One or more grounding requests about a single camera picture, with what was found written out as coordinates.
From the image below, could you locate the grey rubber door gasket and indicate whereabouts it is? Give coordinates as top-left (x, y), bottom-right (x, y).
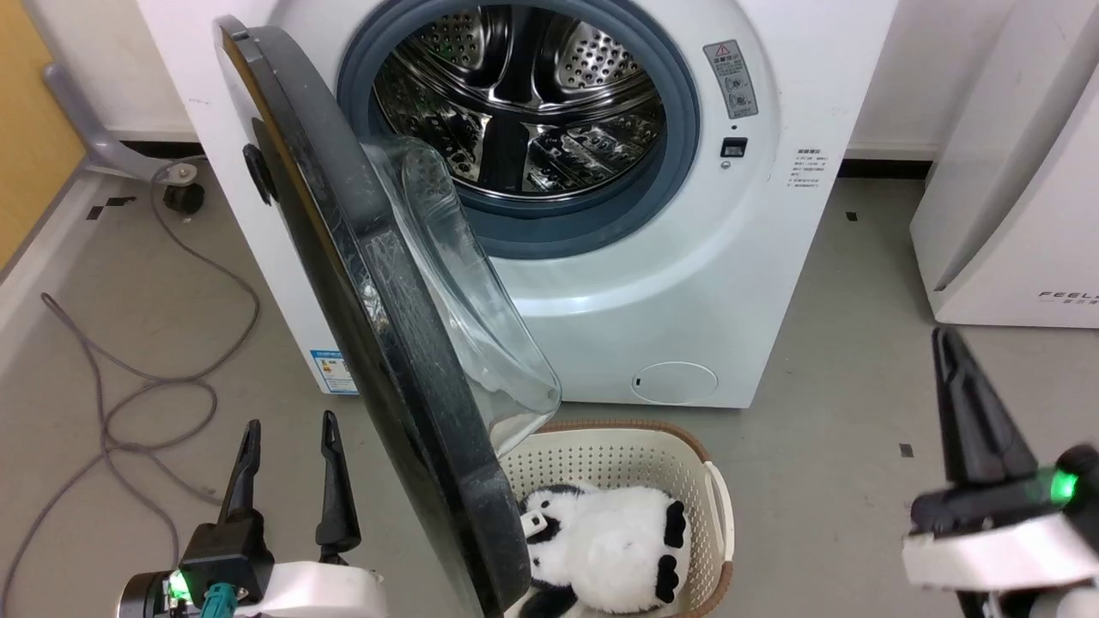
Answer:
top-left (337, 0), bottom-right (701, 261)

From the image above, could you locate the orange wooden panel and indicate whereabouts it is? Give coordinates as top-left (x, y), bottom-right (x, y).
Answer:
top-left (0, 0), bottom-right (88, 272)

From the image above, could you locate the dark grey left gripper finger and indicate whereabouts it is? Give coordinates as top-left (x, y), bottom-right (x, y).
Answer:
top-left (315, 410), bottom-right (362, 565)
top-left (218, 419), bottom-right (262, 524)

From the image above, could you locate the blue energy label sticker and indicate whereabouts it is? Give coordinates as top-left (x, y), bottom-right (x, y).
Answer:
top-left (310, 348), bottom-right (360, 397)

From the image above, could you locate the round white filter cover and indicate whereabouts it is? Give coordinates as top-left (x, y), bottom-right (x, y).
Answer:
top-left (631, 361), bottom-right (720, 405)

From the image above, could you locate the steel washer drum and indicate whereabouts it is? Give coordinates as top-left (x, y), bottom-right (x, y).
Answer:
top-left (373, 4), bottom-right (667, 197)

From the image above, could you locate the white box appliance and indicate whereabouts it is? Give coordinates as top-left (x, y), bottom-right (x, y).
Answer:
top-left (909, 0), bottom-right (1099, 330)

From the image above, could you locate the black round washer door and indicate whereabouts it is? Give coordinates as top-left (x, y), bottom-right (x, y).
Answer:
top-left (213, 15), bottom-right (563, 618)

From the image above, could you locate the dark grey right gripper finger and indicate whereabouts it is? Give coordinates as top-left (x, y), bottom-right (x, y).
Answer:
top-left (932, 327), bottom-right (1041, 489)

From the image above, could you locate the panda plush toy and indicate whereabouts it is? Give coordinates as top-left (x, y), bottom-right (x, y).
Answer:
top-left (518, 482), bottom-right (693, 618)

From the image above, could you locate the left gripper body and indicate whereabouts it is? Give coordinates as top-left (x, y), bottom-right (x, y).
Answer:
top-left (118, 510), bottom-right (388, 618)

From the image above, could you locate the grey warning sticker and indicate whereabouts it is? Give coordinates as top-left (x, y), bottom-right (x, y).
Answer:
top-left (704, 39), bottom-right (760, 120)

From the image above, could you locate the white front-load washing machine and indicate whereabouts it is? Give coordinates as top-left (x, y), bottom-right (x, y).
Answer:
top-left (137, 0), bottom-right (898, 409)

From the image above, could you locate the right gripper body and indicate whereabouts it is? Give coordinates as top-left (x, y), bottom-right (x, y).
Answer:
top-left (901, 444), bottom-right (1099, 594)

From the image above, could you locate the cream perforated laundry basket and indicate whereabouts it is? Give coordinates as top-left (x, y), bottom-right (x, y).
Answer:
top-left (498, 421), bottom-right (737, 618)

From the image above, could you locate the grey floor cable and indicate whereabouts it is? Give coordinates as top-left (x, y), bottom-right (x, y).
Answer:
top-left (0, 159), bottom-right (262, 618)

